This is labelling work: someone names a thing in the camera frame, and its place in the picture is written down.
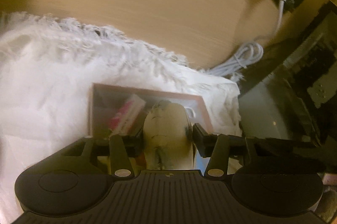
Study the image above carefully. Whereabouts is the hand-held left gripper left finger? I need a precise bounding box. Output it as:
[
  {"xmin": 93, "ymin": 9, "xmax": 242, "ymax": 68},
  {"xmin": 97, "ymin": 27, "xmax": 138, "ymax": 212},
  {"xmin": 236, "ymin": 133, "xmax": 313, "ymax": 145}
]
[{"xmin": 56, "ymin": 126, "xmax": 145, "ymax": 178}]

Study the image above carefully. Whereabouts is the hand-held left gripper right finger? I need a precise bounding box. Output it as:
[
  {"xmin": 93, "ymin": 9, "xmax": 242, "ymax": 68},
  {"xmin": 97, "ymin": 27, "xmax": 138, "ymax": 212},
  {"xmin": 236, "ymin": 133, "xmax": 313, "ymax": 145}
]
[{"xmin": 193, "ymin": 123, "xmax": 266, "ymax": 178}]

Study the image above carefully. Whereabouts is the pink cartoon tissue pack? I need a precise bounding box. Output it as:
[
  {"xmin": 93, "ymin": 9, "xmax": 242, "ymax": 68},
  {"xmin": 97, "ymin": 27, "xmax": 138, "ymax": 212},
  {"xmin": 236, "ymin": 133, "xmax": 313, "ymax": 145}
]
[{"xmin": 108, "ymin": 94, "xmax": 147, "ymax": 133}]

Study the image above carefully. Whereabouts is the white patterned mug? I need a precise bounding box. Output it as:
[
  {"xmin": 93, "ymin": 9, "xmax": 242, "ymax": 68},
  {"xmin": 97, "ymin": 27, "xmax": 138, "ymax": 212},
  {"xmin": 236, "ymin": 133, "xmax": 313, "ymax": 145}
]
[{"xmin": 142, "ymin": 100, "xmax": 196, "ymax": 171}]

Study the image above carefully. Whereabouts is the pink storage box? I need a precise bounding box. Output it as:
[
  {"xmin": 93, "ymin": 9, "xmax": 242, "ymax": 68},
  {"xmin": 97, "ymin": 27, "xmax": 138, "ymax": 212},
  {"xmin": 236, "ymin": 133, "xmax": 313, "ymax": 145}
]
[{"xmin": 87, "ymin": 83, "xmax": 215, "ymax": 170}]

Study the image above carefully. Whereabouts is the white fluffy blanket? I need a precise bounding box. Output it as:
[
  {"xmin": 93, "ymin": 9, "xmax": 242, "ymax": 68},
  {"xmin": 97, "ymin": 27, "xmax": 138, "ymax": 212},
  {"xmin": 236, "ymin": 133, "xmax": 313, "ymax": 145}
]
[{"xmin": 0, "ymin": 11, "xmax": 243, "ymax": 216}]

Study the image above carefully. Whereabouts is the dark glass cabinet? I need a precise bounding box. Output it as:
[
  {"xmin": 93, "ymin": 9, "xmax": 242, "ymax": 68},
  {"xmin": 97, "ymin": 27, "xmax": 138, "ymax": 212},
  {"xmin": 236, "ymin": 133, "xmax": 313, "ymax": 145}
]
[{"xmin": 237, "ymin": 0, "xmax": 337, "ymax": 152}]

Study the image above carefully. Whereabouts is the white power cable with plug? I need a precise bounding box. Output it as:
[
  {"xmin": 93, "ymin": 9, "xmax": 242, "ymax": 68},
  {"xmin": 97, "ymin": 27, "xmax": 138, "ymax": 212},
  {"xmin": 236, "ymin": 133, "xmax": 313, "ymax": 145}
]
[{"xmin": 207, "ymin": 0, "xmax": 294, "ymax": 77}]

